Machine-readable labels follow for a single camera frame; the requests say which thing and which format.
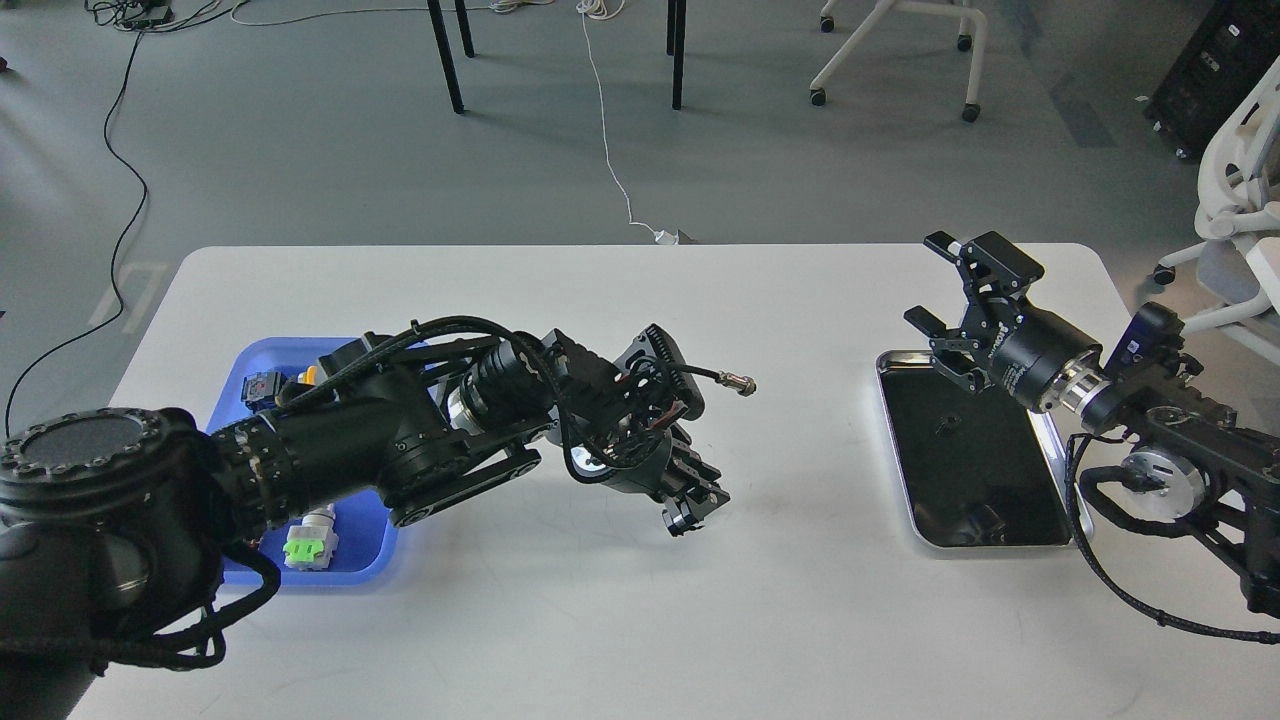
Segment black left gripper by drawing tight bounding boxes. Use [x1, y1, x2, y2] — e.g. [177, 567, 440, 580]
[570, 430, 731, 537]

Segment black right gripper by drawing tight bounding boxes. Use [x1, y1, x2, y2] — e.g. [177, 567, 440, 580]
[904, 231, 1102, 413]

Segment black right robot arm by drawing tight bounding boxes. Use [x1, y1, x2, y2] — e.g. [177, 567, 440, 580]
[904, 231, 1277, 644]

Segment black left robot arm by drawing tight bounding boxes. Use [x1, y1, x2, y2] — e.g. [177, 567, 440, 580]
[1, 316, 756, 719]

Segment silver metal tray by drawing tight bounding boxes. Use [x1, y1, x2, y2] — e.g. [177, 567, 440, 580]
[876, 350, 1074, 553]

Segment blue plastic tray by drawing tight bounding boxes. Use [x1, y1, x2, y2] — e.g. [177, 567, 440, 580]
[205, 336, 398, 587]

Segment white office chair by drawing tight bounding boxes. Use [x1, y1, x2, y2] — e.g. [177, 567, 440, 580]
[1152, 63, 1279, 333]

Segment black equipment cabinet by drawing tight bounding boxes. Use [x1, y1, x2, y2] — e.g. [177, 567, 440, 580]
[1144, 1, 1279, 161]

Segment black table legs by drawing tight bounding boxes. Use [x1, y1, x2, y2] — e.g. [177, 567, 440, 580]
[428, 0, 689, 114]

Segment silver green switch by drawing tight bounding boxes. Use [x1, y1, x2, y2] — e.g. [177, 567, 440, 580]
[282, 503, 340, 571]

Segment yellow push button switch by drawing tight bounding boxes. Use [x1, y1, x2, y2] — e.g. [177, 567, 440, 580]
[239, 364, 321, 414]

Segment white floor cable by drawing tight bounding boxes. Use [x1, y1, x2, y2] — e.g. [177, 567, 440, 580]
[230, 0, 681, 246]

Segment black floor cable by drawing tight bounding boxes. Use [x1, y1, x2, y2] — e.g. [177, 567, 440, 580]
[4, 0, 246, 436]

